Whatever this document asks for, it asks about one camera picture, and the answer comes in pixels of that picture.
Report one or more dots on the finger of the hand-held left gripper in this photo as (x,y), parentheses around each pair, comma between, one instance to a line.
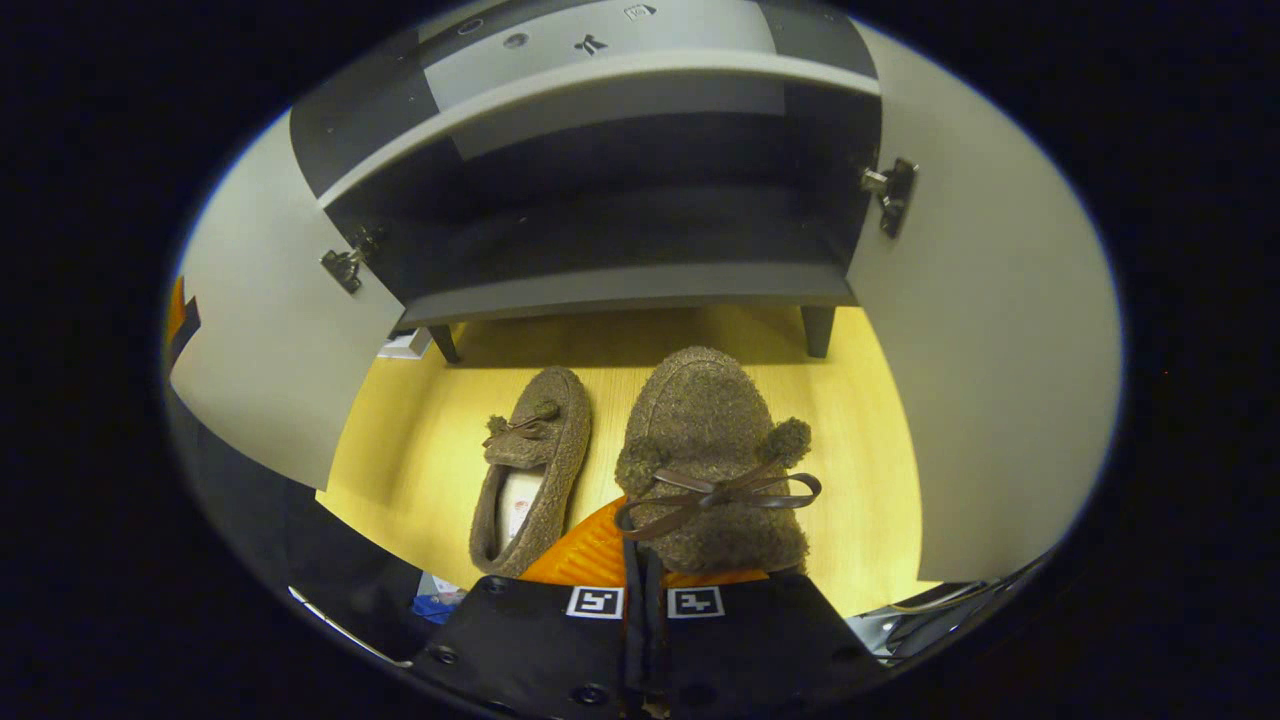
(180,325)

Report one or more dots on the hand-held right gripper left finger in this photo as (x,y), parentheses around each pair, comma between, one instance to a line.
(540,640)

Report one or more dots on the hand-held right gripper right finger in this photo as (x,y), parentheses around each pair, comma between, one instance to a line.
(760,640)

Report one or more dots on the cabinet door with dark sticker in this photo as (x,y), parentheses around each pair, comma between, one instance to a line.
(270,350)

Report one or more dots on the brown fuzzy shoe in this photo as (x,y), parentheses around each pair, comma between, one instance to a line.
(560,440)
(700,420)

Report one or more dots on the white shoe cabinet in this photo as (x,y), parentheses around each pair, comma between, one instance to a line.
(620,290)

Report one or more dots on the cabinet door with angel sticker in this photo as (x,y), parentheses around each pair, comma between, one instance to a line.
(980,350)

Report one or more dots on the small blue object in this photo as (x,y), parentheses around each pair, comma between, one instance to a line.
(435,603)

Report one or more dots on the white flat object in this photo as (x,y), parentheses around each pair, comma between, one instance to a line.
(405,345)

